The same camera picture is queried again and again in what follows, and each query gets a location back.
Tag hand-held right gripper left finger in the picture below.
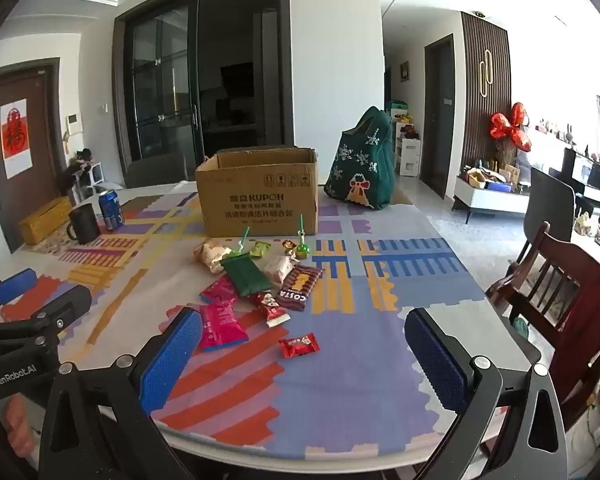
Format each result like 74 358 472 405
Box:
37 305 203 480

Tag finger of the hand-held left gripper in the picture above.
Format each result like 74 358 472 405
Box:
0 268 38 326
0 284 93 356

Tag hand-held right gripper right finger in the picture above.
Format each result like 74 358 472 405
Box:
404 307 568 480

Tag large magenta snack packet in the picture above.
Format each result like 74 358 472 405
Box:
198 301 250 352

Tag small magenta snack packet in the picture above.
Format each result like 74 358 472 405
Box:
200 275 241 306

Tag beige snack packet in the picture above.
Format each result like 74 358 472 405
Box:
193 239 233 275

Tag red and white snack packet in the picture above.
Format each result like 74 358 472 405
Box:
248 291 291 328

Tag dark green snack packet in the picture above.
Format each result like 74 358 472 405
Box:
220 254 273 297

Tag small red candy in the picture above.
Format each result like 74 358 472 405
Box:
278 333 320 359

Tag green lollipop with green stick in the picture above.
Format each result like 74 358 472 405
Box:
228 226 252 261
294 215 312 261

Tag pink and white snack packet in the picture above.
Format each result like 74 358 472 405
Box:
263 255 299 286

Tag purple striped cookie packet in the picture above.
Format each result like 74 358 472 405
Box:
275 265 326 311

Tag brown cardboard box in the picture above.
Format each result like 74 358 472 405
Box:
195 146 319 237

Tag person's left hand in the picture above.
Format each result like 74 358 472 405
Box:
5 396 35 460

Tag black mug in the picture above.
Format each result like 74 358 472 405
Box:
66 204 101 245

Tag colourful patterned tablecloth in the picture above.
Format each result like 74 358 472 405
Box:
25 180 546 461

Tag blue soda can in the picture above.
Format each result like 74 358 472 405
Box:
98 189 125 231

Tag brown wooden chair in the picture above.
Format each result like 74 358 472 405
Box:
486 221 600 431

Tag white stool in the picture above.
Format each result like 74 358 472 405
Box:
75 162 106 201

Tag black bag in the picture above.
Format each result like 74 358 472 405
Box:
60 148 95 196

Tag red and white door poster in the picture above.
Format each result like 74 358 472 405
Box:
0 98 34 179

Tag red cloth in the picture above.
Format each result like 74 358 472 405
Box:
550 265 600 413

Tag brown entrance door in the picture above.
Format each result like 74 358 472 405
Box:
0 57 63 253

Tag white low cabinet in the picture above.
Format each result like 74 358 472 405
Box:
452 175 531 225

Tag pile of small boxes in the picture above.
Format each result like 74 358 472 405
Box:
460 160 531 193

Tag white shelf unit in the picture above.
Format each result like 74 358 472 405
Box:
395 137 423 177

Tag green knitted snowflake bag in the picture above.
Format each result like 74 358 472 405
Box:
323 106 397 211

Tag black framed glass sliding door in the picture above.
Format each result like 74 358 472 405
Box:
112 0 293 181

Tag pile of plush toys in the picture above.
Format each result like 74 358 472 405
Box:
387 101 421 138

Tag red foil balloons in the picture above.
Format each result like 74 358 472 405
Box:
489 102 535 153

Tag dark interior door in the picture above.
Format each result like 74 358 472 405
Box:
424 34 456 198

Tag gold wall ornament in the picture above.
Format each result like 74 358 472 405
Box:
478 49 492 98

